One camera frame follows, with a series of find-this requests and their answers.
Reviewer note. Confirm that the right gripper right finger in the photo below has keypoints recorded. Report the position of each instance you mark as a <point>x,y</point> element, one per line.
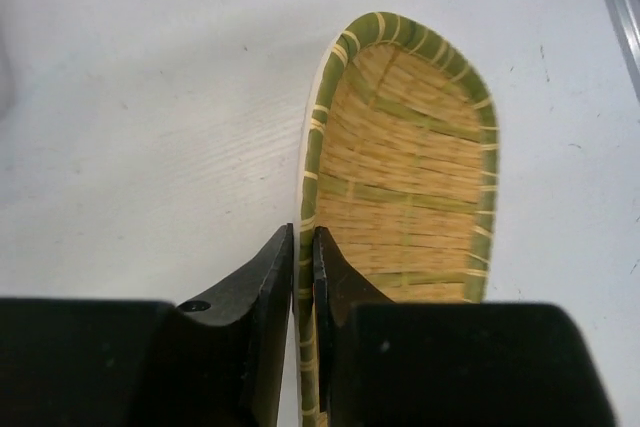
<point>386,363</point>

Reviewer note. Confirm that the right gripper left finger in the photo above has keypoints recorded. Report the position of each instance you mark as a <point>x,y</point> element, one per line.
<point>214,360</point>

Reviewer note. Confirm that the rectangular bamboo tray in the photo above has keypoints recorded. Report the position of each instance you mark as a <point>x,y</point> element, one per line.
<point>399,159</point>

